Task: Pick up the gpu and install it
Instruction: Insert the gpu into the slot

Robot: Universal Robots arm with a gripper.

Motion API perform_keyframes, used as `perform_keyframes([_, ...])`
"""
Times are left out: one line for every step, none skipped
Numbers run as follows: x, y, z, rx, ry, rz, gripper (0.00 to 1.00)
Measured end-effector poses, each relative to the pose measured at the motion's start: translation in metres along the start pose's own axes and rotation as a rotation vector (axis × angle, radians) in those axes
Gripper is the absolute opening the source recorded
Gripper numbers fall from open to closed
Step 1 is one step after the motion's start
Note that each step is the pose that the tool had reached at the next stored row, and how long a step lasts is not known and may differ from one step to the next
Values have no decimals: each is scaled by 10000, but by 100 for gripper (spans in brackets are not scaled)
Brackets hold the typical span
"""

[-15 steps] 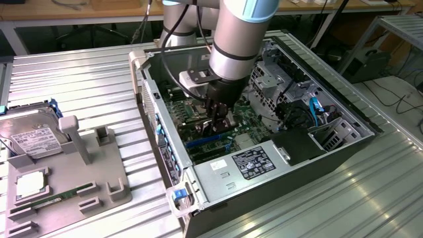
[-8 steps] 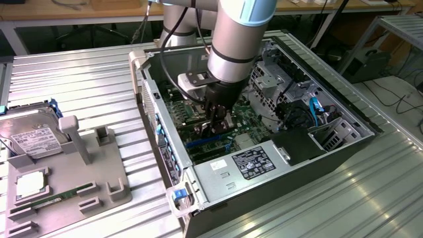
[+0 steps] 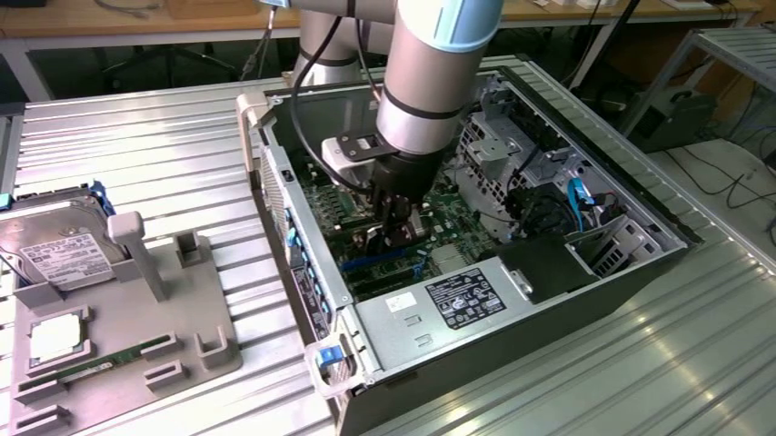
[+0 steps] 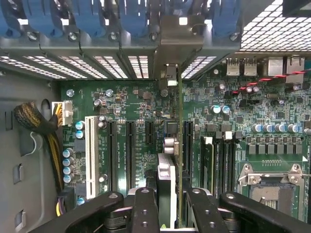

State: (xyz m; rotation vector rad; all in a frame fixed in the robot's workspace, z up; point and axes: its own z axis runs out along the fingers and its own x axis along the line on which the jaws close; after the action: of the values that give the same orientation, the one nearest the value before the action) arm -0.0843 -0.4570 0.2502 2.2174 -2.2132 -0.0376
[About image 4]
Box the white power connector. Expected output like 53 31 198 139
51 100 74 127

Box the blue slot retention clip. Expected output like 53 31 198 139
72 0 106 37
118 0 150 37
212 0 242 37
0 0 23 37
23 0 63 37

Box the metal CPU socket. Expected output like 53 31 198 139
237 163 306 219

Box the metal USB port block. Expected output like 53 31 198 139
242 57 259 77
225 57 242 77

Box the braided yellow black power cable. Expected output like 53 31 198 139
13 101 67 217

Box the thin metal locking lever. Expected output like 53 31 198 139
288 171 311 178

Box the short black expansion slot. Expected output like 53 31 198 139
145 120 155 144

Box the grey black PC case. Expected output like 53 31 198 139
0 0 311 233

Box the metal ethernet port block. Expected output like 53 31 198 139
285 55 306 78

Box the red black twisted wire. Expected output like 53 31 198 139
231 69 311 95

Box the perforated metal slot cover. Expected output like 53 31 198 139
93 55 129 80
181 55 217 80
59 55 108 80
23 55 87 80
0 56 67 80
127 55 150 80

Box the metal rear port block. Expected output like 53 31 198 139
266 57 285 77

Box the white expansion slot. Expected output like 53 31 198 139
84 115 100 200

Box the long black expansion slot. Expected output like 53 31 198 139
125 120 137 195
107 120 118 193
184 120 194 176

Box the green motherboard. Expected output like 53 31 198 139
57 55 311 219

